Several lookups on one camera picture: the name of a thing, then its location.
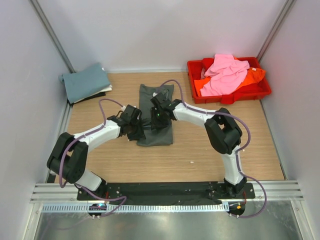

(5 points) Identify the grey t shirt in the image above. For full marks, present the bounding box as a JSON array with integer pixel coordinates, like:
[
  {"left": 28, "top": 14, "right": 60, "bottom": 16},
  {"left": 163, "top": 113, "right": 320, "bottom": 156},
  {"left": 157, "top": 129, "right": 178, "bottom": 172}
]
[{"left": 136, "top": 84, "right": 174, "bottom": 147}]

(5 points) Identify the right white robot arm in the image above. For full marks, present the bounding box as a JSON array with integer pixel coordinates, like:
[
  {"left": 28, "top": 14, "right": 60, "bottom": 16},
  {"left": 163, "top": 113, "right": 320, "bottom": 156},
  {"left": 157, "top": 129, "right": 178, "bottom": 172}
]
[{"left": 150, "top": 93, "right": 247, "bottom": 198}]

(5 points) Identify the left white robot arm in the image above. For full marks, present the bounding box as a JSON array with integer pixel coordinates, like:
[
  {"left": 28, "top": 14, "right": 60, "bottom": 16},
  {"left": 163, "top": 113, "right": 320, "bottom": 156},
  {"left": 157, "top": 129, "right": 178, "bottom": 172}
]
[{"left": 46, "top": 105, "right": 145, "bottom": 200}]

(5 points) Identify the folded black t shirt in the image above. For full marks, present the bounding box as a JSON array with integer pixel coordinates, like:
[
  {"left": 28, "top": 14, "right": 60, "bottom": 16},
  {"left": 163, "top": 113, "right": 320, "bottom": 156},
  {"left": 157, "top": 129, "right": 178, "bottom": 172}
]
[{"left": 79, "top": 91, "right": 106, "bottom": 102}]

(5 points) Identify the folded blue t shirt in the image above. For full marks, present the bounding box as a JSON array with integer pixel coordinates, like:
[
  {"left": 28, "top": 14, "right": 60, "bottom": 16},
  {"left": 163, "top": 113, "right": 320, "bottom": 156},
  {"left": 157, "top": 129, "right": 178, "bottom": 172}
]
[{"left": 58, "top": 63, "right": 112, "bottom": 104}]

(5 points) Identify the pink t shirt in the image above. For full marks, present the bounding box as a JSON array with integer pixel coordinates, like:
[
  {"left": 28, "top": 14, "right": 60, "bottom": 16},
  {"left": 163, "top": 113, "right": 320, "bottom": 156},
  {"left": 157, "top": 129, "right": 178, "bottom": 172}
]
[{"left": 200, "top": 54, "right": 250, "bottom": 97}]

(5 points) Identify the orange t shirt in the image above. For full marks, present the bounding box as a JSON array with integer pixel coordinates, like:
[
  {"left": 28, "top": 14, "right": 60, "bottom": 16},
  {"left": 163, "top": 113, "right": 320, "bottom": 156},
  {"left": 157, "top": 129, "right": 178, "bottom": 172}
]
[{"left": 193, "top": 54, "right": 266, "bottom": 97}]

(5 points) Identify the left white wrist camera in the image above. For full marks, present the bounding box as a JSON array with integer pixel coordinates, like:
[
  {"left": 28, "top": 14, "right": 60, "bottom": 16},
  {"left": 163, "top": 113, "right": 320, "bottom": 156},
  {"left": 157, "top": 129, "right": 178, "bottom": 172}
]
[{"left": 121, "top": 105, "right": 137, "bottom": 111}]

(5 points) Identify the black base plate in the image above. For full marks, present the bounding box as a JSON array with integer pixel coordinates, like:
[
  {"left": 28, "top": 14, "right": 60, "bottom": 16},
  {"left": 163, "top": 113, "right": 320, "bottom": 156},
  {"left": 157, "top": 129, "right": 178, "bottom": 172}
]
[{"left": 93, "top": 181, "right": 256, "bottom": 215}]

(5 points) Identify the slotted cable duct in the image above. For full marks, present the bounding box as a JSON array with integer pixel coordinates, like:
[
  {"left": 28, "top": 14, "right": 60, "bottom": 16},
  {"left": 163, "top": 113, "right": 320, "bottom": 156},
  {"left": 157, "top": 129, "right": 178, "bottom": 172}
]
[{"left": 41, "top": 202, "right": 229, "bottom": 213}]

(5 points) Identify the aluminium front rail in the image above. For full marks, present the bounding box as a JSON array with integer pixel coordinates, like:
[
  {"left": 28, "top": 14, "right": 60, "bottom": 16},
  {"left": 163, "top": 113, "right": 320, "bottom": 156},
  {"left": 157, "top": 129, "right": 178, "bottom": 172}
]
[{"left": 29, "top": 180, "right": 304, "bottom": 204}]

